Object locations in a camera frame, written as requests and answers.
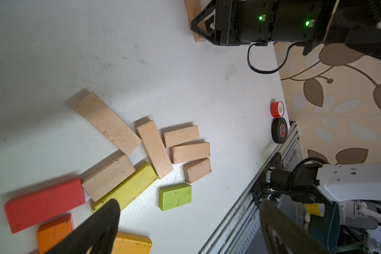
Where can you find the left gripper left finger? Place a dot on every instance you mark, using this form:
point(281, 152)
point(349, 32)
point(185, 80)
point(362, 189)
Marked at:
point(94, 236)

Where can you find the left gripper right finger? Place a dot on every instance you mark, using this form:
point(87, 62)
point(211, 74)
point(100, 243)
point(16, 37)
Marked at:
point(282, 235)

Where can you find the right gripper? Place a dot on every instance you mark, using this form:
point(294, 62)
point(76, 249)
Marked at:
point(258, 22)

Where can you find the wood long block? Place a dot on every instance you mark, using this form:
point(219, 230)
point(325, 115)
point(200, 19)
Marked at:
point(188, 153)
point(193, 8)
point(99, 115)

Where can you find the wood long block vertical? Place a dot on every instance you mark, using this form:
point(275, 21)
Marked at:
point(155, 148)

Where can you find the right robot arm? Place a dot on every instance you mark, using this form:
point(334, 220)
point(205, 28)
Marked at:
point(328, 57)

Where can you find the amber yellow block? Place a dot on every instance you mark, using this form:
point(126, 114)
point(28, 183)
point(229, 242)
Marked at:
point(126, 243)

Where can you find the wood block beside red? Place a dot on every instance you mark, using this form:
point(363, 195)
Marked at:
point(101, 182)

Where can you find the yellow-green long block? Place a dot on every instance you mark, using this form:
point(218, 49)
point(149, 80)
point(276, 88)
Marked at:
point(129, 189)

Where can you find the light green small block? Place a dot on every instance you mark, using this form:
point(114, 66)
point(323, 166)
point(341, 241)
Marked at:
point(174, 196)

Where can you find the red tape roll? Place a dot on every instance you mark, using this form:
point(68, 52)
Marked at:
point(277, 109)

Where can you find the black tape roll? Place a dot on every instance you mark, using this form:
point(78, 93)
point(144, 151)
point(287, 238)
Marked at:
point(279, 130)

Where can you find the wood small block lowest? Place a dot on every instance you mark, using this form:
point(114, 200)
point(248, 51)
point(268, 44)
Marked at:
point(197, 170)

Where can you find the wood small block upper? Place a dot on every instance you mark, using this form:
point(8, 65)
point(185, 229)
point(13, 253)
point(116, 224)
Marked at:
point(180, 136)

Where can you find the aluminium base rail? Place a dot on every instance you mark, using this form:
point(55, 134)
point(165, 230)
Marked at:
point(238, 228)

